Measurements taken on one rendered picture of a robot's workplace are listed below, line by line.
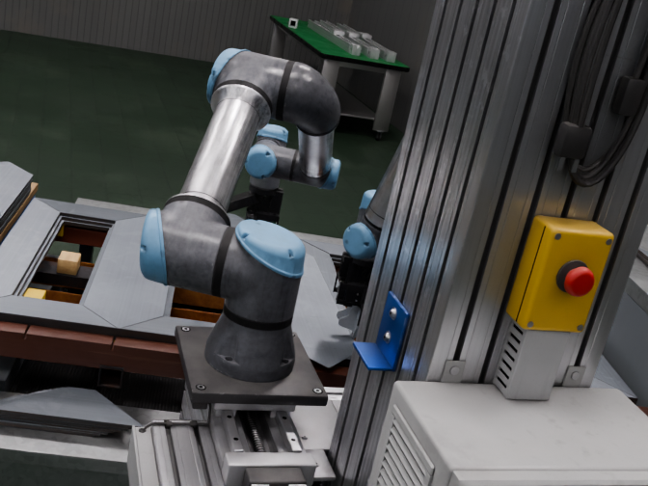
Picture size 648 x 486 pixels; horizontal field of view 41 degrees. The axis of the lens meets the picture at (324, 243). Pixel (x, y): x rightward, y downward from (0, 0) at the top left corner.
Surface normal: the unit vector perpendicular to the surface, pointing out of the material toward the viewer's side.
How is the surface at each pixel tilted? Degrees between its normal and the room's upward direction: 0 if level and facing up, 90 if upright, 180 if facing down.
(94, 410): 0
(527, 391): 90
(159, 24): 90
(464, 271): 90
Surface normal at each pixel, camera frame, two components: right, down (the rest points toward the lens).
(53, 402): 0.20, -0.92
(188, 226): 0.16, -0.62
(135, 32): 0.26, 0.38
